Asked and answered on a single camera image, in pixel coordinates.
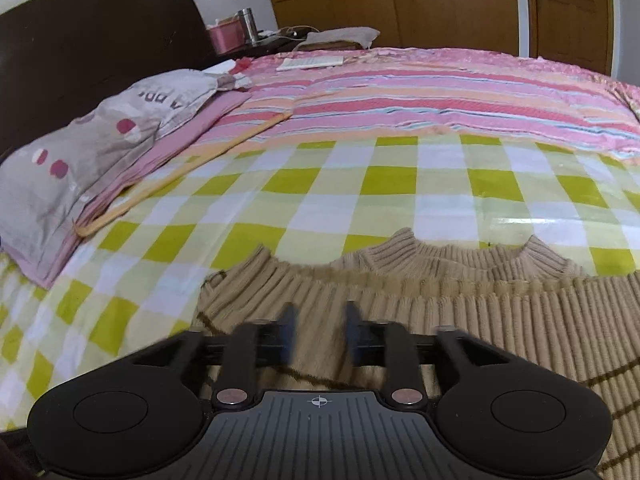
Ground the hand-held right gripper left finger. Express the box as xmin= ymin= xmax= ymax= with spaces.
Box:
xmin=131 ymin=302 xmax=301 ymax=411

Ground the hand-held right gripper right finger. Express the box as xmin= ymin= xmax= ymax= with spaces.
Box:
xmin=344 ymin=300 xmax=507 ymax=411

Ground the tan striped knit sweater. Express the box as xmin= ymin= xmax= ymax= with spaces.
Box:
xmin=192 ymin=227 xmax=640 ymax=480

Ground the grey patterned pillow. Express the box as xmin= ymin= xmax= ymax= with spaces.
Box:
xmin=0 ymin=87 xmax=252 ymax=291

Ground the pink striped bed sheet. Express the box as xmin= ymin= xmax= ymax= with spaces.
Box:
xmin=190 ymin=47 xmax=640 ymax=162

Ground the white book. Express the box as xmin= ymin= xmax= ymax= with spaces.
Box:
xmin=276 ymin=54 xmax=346 ymax=72

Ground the dark nightstand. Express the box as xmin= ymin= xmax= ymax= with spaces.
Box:
xmin=215 ymin=39 xmax=301 ymax=62

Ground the beige cloth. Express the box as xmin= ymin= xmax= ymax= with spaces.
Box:
xmin=292 ymin=26 xmax=381 ymax=52

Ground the pink box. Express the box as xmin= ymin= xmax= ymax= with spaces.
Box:
xmin=207 ymin=19 xmax=248 ymax=55

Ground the metal thermos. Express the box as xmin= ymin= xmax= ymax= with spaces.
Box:
xmin=237 ymin=8 xmax=259 ymax=42

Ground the wooden wardrobe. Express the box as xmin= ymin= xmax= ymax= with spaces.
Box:
xmin=260 ymin=0 xmax=522 ymax=57

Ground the dark brown headboard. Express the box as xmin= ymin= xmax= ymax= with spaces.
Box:
xmin=0 ymin=0 xmax=217 ymax=161

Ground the pink shiny quilt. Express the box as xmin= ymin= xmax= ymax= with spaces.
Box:
xmin=611 ymin=79 xmax=640 ymax=122

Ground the wooden door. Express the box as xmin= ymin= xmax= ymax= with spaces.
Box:
xmin=525 ymin=0 xmax=614 ymax=79

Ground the white cable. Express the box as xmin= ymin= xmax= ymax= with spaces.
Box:
xmin=257 ymin=25 xmax=319 ymax=41

